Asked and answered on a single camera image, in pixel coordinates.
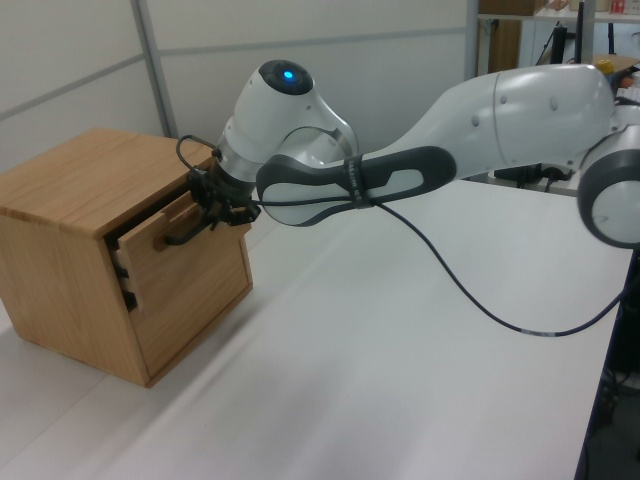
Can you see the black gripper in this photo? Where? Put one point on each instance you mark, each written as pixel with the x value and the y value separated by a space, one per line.
pixel 222 192

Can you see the wooden drawer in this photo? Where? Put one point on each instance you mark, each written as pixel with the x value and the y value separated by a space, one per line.
pixel 165 270

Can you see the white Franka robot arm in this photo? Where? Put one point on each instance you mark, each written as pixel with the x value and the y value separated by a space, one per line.
pixel 525 115

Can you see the plain wooden front panel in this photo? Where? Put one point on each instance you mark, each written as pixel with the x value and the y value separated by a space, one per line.
pixel 200 310

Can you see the wooden cabinet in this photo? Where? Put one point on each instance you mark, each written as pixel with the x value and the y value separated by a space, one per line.
pixel 55 240

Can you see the metal shelf rack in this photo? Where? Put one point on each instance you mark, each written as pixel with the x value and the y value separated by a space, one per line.
pixel 472 35

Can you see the cardboard box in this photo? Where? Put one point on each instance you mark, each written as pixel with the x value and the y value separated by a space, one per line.
pixel 507 6

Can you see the black monitor stand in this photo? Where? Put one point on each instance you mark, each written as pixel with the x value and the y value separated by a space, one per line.
pixel 557 42

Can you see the yellow round object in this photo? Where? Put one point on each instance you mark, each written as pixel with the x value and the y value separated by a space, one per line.
pixel 605 66

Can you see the grey partition post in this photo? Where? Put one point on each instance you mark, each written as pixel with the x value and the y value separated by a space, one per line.
pixel 155 65

